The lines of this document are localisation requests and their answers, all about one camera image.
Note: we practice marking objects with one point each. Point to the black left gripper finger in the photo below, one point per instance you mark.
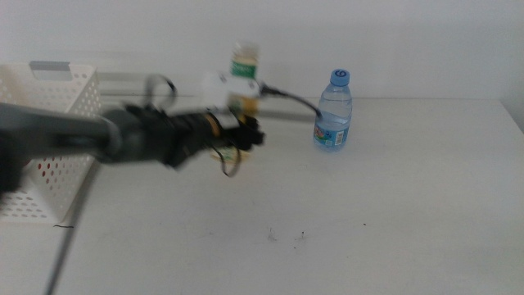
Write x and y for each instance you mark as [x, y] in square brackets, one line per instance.
[249, 139]
[253, 121]

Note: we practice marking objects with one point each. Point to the yellow tea bottle white cap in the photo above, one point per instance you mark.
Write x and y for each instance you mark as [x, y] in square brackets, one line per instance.
[245, 67]

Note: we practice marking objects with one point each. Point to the clear water bottle blue cap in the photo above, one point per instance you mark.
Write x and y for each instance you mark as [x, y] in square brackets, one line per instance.
[333, 123]

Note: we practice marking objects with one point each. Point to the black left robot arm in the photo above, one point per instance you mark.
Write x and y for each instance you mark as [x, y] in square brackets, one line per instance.
[61, 131]

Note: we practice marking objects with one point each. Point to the white perforated plastic basket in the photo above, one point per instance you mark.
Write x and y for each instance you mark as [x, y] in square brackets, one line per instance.
[82, 82]

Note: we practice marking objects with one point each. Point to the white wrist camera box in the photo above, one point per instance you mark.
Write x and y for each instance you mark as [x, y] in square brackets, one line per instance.
[221, 88]

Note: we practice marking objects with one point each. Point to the grey wall rail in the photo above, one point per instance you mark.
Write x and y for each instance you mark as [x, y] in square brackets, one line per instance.
[123, 78]

